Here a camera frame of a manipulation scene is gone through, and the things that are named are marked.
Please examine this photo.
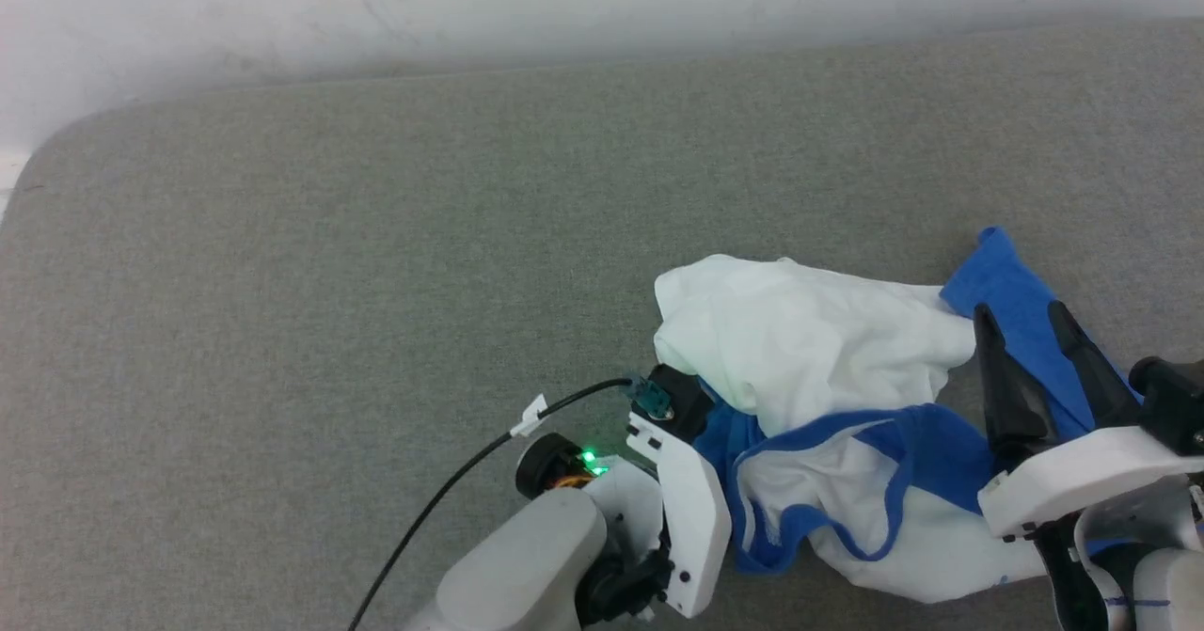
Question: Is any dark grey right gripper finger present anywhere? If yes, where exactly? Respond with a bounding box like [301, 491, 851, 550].
[1046, 301, 1145, 435]
[973, 303, 1066, 467]

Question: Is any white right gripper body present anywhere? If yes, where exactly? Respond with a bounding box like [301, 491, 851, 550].
[977, 426, 1204, 540]

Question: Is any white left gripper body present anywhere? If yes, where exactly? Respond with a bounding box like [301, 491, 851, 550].
[625, 412, 734, 620]

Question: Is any white and blue garment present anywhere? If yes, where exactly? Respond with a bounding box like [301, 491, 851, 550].
[653, 226, 1144, 606]

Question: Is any grey fabric sofa cushion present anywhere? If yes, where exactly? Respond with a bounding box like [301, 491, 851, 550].
[0, 18, 1204, 631]

